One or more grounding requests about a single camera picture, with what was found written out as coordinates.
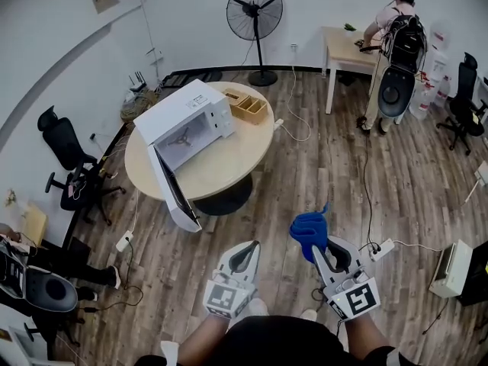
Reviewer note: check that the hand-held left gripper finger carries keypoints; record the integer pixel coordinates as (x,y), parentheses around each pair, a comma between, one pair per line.
(228,258)
(254,265)

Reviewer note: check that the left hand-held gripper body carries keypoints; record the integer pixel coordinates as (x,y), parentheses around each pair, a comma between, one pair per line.
(228,297)

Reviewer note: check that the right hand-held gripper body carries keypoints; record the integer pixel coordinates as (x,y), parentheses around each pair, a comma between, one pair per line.
(354,296)

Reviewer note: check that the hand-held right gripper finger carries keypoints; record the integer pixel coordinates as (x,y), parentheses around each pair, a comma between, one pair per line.
(348,252)
(322,267)

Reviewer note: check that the blue cloth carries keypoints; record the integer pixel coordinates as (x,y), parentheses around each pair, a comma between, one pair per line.
(309,235)

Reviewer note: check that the glass microwave turntable plate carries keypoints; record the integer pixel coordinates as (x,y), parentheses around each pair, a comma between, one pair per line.
(223,166)

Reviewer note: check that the person's left forearm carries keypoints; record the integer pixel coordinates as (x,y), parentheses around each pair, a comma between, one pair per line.
(204,339)

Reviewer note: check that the person's right forearm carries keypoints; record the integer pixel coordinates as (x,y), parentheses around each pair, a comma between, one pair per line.
(368,336)

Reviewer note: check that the white microwave oven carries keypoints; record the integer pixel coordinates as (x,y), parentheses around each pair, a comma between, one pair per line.
(179,120)

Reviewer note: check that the person's white shoe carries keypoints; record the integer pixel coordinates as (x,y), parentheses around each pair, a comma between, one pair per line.
(309,315)
(256,307)

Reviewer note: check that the white power strip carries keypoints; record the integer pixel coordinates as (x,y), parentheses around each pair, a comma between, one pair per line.
(382,250)
(278,124)
(124,241)

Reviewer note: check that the person's black shirt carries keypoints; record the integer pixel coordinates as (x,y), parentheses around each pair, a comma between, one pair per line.
(278,343)

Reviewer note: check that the white box appliance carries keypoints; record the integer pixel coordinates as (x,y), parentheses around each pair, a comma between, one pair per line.
(451,269)

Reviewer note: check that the black box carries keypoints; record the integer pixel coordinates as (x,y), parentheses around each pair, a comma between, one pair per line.
(476,277)

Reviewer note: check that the round wooden table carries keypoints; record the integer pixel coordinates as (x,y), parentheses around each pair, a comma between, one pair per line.
(145,166)

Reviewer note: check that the wooden divided organizer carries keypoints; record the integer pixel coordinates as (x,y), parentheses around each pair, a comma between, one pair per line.
(249,109)

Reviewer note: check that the white power adapter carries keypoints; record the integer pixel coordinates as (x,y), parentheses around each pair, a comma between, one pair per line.
(482,174)

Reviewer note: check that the wooden slotted box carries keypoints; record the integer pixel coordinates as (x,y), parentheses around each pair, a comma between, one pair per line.
(234,95)

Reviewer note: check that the clear water jug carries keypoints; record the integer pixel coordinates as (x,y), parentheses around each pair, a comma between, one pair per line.
(421,103)
(443,92)

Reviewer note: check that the black office chair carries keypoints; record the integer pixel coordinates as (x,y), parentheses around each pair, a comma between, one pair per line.
(66,143)
(465,101)

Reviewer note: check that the cardboard box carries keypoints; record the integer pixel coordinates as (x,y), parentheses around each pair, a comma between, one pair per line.
(35,225)

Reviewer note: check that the wooden desk with white legs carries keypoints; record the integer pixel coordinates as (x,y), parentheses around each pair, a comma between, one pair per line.
(343,50)

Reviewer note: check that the white water dispenser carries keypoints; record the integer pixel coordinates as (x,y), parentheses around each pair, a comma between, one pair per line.
(438,55)

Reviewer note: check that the small green potted plant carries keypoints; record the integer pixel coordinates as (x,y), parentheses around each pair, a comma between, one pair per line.
(349,29)

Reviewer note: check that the black standing fan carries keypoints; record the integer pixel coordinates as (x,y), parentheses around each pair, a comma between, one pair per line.
(254,11)

